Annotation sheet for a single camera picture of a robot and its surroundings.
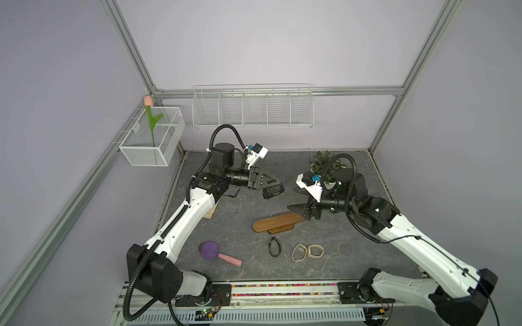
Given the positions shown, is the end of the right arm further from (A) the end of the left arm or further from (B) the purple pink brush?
(B) the purple pink brush

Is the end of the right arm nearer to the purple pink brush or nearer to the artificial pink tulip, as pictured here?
the purple pink brush

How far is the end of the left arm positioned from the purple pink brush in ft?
1.24

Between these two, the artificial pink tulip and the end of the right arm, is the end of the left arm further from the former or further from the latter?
the artificial pink tulip

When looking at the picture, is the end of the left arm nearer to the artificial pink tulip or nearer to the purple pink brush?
the purple pink brush

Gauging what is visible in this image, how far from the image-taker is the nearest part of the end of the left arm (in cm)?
60

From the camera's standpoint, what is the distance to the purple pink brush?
822mm
